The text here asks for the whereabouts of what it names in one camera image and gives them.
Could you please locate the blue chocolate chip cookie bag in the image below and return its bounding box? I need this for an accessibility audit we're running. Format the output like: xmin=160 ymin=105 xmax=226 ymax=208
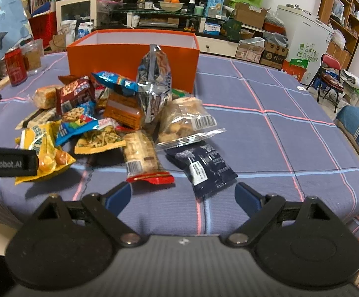
xmin=55 ymin=100 xmax=119 ymax=147

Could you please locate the dark navy snack packet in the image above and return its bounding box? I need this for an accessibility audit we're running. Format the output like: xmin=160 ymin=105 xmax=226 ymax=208
xmin=165 ymin=141 xmax=238 ymax=199

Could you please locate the blue plaid tablecloth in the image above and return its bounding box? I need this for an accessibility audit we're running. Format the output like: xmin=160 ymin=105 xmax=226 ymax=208
xmin=0 ymin=55 xmax=359 ymax=236

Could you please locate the blue shark fabric cover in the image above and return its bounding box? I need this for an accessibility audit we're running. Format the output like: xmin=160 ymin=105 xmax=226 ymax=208
xmin=0 ymin=0 xmax=33 ymax=60

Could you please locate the brown cookie snack bag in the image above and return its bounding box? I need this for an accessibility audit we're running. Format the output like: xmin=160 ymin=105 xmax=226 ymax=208
xmin=55 ymin=76 xmax=96 ymax=115

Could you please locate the orange storage box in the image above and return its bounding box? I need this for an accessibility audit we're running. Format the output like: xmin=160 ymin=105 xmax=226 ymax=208
xmin=66 ymin=29 xmax=200 ymax=93

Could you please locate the silver foil snack bag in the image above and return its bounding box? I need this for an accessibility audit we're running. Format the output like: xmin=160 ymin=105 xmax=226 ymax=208
xmin=136 ymin=44 xmax=172 ymax=124

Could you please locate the blue rainbow cookie bag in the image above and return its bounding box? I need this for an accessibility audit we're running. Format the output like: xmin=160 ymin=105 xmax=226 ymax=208
xmin=92 ymin=71 xmax=139 ymax=93

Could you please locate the wooden bookshelf right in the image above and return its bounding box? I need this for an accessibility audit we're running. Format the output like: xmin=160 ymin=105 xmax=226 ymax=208
xmin=318 ymin=0 xmax=359 ymax=69

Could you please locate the red-edged cracker packet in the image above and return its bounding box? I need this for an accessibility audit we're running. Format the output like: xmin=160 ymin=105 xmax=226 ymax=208
xmin=123 ymin=130 xmax=175 ymax=185

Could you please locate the white small refrigerator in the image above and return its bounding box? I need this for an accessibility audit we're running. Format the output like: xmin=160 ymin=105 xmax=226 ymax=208
xmin=276 ymin=5 xmax=334 ymax=85

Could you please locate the white TV cabinet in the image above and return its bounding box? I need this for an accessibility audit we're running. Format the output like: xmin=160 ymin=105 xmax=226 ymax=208
xmin=196 ymin=36 xmax=238 ymax=58

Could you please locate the fruit bowl with oranges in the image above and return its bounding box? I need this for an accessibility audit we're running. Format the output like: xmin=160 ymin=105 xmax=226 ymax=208
xmin=159 ymin=0 xmax=183 ymax=12

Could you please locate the large cardboard box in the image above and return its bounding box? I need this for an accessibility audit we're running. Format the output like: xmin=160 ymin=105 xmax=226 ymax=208
xmin=234 ymin=3 xmax=267 ymax=29

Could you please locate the white framed cabinet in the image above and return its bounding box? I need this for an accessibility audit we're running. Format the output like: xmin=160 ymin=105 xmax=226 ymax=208
xmin=55 ymin=0 xmax=98 ymax=31

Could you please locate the clear bag of cookies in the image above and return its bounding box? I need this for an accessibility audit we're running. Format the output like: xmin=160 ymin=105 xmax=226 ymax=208
xmin=156 ymin=97 xmax=226 ymax=149

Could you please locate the clear plastic jar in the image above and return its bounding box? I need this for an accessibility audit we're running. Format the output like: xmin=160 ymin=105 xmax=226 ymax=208
xmin=21 ymin=39 xmax=44 ymax=76

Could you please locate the red folding chair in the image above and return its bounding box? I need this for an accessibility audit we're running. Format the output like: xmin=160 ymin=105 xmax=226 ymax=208
xmin=306 ymin=53 xmax=344 ymax=113

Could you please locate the yellow jelly snack bag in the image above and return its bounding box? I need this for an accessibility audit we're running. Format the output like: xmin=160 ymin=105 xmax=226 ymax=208
xmin=15 ymin=121 xmax=76 ymax=185

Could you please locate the orange labelled bread packet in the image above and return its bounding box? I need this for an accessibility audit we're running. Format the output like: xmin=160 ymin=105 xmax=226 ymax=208
xmin=103 ymin=91 xmax=143 ymax=130

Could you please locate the orange gift bag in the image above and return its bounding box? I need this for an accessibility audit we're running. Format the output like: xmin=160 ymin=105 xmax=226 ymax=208
xmin=281 ymin=58 xmax=308 ymax=82

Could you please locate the red soda can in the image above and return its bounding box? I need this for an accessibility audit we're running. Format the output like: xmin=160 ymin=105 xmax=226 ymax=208
xmin=4 ymin=46 xmax=27 ymax=87

